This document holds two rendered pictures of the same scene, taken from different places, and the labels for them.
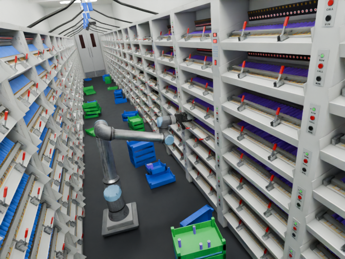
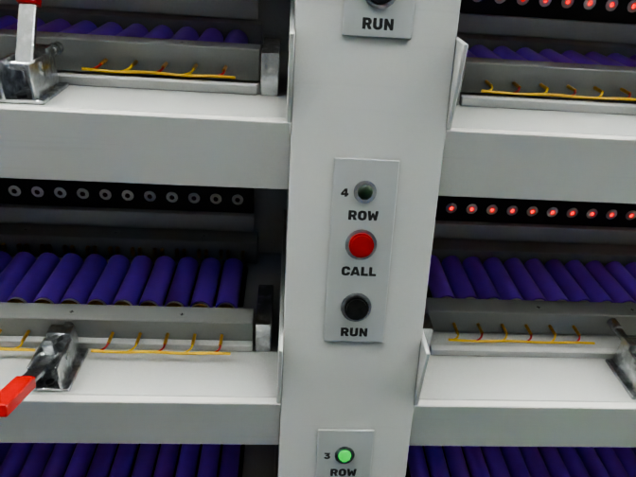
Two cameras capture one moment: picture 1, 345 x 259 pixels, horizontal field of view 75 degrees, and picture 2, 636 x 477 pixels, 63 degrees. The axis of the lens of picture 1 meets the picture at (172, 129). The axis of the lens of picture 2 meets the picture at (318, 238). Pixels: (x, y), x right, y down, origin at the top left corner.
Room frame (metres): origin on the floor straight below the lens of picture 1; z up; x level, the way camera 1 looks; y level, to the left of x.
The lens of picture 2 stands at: (1.38, 0.00, 0.93)
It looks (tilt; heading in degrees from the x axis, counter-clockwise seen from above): 16 degrees down; 284
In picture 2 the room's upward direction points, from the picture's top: 3 degrees clockwise
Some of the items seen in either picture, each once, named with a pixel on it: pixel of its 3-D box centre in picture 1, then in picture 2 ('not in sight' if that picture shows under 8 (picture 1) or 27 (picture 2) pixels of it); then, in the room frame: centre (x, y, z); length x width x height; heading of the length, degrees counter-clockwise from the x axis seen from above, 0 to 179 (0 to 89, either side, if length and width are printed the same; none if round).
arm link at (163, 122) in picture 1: (164, 121); not in sight; (1.93, 0.07, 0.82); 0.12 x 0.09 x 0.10; 107
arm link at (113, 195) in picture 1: (114, 197); not in sight; (1.60, 0.59, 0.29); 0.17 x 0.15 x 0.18; 16
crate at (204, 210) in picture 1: (197, 224); not in sight; (1.36, -0.12, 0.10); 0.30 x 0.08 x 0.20; 124
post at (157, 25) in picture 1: (167, 92); not in sight; (2.80, 0.01, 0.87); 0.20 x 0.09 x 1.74; 108
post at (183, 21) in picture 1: (190, 106); not in sight; (2.13, -0.20, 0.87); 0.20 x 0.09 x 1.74; 108
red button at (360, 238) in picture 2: not in sight; (361, 243); (1.43, -0.32, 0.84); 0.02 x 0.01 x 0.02; 18
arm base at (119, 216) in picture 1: (117, 209); not in sight; (1.59, 0.58, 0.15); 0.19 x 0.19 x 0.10
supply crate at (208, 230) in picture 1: (197, 238); not in sight; (1.02, -0.08, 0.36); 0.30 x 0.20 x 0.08; 99
